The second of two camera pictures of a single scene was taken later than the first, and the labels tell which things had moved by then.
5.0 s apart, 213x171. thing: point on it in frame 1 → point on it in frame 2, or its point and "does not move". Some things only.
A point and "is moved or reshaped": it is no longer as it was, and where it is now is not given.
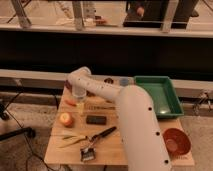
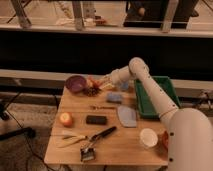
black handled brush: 89,153 does not move
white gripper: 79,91 → 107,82
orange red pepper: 70,102 is moved or reshaped
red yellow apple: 66,119 does not move
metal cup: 124,81 does not move
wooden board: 89,131 does not move
